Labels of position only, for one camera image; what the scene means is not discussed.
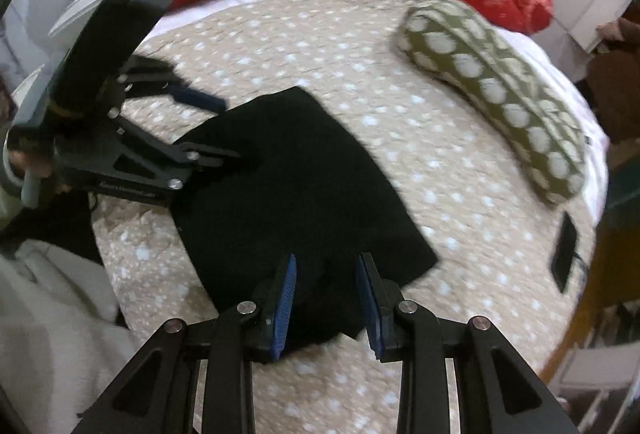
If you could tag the beige spotted quilted bedspread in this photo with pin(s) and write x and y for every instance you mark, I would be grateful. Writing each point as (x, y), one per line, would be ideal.
(400, 79)

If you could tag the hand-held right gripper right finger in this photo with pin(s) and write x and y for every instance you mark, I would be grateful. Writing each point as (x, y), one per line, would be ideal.
(369, 304)

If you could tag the green pillow with white pattern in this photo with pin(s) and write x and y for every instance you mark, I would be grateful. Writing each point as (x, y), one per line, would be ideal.
(505, 94)

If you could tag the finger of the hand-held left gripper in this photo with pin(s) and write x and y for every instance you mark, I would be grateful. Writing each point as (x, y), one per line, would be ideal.
(200, 100)
(210, 154)

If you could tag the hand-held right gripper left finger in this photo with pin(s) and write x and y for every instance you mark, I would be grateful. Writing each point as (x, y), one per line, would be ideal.
(284, 304)

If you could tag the black smartphone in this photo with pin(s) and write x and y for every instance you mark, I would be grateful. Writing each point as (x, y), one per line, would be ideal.
(565, 251)

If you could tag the dark cloth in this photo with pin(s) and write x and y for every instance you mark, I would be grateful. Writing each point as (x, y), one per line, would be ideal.
(55, 224)

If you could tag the white round headboard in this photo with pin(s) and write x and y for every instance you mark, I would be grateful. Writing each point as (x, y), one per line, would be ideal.
(65, 4)

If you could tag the white fleece cloth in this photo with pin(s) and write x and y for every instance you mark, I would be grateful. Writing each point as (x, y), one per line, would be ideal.
(45, 339)

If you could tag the black pants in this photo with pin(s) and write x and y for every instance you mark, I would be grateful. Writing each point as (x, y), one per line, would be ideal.
(310, 214)

